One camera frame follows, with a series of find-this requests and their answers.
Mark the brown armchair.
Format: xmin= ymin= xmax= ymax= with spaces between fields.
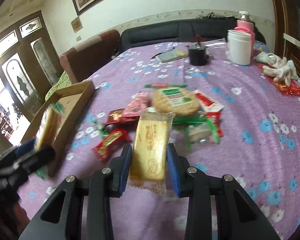
xmin=59 ymin=29 xmax=121 ymax=83

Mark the green patterned cushion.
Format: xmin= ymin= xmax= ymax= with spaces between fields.
xmin=45 ymin=70 xmax=73 ymax=101

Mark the black sofa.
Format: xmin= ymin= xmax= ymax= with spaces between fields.
xmin=120 ymin=17 xmax=266 ymax=53

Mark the pink character snack packet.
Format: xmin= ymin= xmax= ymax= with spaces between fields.
xmin=122 ymin=92 xmax=153 ymax=123

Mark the black cup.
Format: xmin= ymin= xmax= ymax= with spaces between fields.
xmin=188 ymin=43 xmax=211 ymax=66

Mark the cardboard box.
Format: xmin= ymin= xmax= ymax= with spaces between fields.
xmin=20 ymin=80 xmax=95 ymax=176

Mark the red envelope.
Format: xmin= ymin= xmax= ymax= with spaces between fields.
xmin=256 ymin=64 xmax=300 ymax=96

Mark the white plastic jar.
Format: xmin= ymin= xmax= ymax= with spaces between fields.
xmin=227 ymin=29 xmax=252 ymax=66

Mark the red white snack packet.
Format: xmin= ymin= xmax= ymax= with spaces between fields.
xmin=192 ymin=89 xmax=225 ymax=113

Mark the round rice cracker packet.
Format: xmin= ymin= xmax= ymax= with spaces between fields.
xmin=151 ymin=86 xmax=202 ymax=117

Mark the dark red chocolate packet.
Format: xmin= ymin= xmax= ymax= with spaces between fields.
xmin=106 ymin=108 xmax=126 ymax=126

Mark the purple floral tablecloth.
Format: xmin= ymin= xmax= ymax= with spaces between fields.
xmin=16 ymin=40 xmax=300 ymax=240

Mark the wooden glass door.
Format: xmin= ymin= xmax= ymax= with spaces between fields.
xmin=0 ymin=10 xmax=63 ymax=157

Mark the red green candy packet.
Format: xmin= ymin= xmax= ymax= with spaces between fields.
xmin=91 ymin=128 xmax=132 ymax=162

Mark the yellow biscuit packet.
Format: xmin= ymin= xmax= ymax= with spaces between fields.
xmin=35 ymin=104 xmax=63 ymax=151
xmin=129 ymin=111 xmax=176 ymax=202

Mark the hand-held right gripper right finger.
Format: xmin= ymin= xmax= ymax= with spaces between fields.
xmin=167 ymin=143 xmax=282 ymax=240

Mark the small wall plaque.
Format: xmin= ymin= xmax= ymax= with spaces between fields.
xmin=71 ymin=17 xmax=83 ymax=33

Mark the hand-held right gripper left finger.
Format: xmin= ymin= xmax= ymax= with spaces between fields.
xmin=19 ymin=144 xmax=133 ymax=240

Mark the yellow green notebook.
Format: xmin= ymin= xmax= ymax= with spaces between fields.
xmin=155 ymin=49 xmax=189 ymax=64

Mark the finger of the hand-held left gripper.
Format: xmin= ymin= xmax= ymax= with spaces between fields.
xmin=15 ymin=139 xmax=38 ymax=161
xmin=14 ymin=146 xmax=57 ymax=175

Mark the green-edged clear cracker packet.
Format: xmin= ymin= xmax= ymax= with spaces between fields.
xmin=174 ymin=112 xmax=223 ymax=153
xmin=143 ymin=82 xmax=188 ymax=90

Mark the pink water bottle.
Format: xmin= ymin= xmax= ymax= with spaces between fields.
xmin=234 ymin=11 xmax=256 ymax=53

